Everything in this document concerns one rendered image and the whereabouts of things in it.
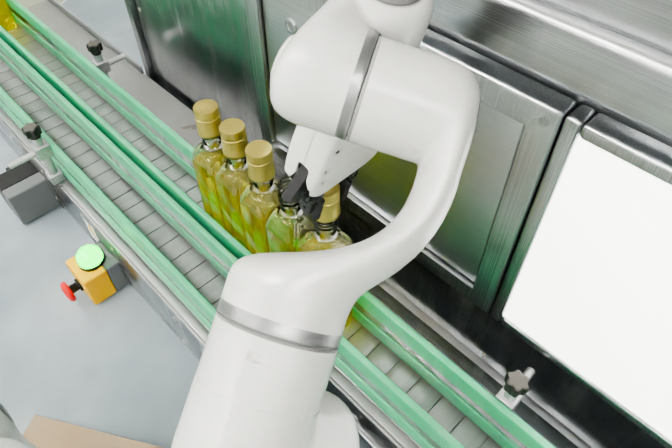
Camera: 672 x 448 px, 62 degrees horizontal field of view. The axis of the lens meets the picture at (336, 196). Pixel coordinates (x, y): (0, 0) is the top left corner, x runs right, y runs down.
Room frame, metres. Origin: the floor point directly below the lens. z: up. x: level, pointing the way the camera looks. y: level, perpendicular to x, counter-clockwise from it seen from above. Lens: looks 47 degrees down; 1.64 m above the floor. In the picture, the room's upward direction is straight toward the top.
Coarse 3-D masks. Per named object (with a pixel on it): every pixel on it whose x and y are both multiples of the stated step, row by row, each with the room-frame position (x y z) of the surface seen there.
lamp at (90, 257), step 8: (80, 248) 0.60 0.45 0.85; (88, 248) 0.60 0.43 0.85; (96, 248) 0.60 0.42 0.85; (80, 256) 0.58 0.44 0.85; (88, 256) 0.58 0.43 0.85; (96, 256) 0.58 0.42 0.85; (104, 256) 0.60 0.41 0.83; (80, 264) 0.57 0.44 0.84; (88, 264) 0.57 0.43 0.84; (96, 264) 0.58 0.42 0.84
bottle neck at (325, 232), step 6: (318, 222) 0.43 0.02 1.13; (330, 222) 0.43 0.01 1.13; (336, 222) 0.43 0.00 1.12; (318, 228) 0.43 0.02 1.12; (324, 228) 0.42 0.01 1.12; (330, 228) 0.43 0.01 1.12; (336, 228) 0.43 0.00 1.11; (318, 234) 0.43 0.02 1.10; (324, 234) 0.42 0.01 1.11; (330, 234) 0.43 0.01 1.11; (336, 234) 0.43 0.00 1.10; (324, 240) 0.42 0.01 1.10; (330, 240) 0.43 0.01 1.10
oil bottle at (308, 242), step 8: (312, 232) 0.44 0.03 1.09; (344, 232) 0.44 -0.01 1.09; (304, 240) 0.43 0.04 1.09; (312, 240) 0.43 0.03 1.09; (336, 240) 0.43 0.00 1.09; (344, 240) 0.43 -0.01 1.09; (304, 248) 0.43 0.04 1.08; (312, 248) 0.42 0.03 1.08; (320, 248) 0.42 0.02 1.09; (328, 248) 0.42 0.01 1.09; (344, 328) 0.43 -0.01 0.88
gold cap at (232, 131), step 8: (224, 120) 0.57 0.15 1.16; (232, 120) 0.57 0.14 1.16; (240, 120) 0.57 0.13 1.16; (224, 128) 0.56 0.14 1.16; (232, 128) 0.56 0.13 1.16; (240, 128) 0.56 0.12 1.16; (224, 136) 0.55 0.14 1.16; (232, 136) 0.55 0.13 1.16; (240, 136) 0.55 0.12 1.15; (224, 144) 0.55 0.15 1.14; (232, 144) 0.55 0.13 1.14; (240, 144) 0.55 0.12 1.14; (224, 152) 0.55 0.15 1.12; (232, 152) 0.55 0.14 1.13; (240, 152) 0.55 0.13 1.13
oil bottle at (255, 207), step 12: (276, 180) 0.54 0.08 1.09; (252, 192) 0.51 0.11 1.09; (276, 192) 0.51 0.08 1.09; (240, 204) 0.52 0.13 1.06; (252, 204) 0.50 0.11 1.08; (264, 204) 0.49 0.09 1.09; (276, 204) 0.50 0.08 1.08; (252, 216) 0.50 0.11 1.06; (264, 216) 0.48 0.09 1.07; (252, 228) 0.50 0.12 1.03; (264, 228) 0.48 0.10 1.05; (252, 240) 0.50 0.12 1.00; (264, 240) 0.48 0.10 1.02; (252, 252) 0.51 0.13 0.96; (264, 252) 0.48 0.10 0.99
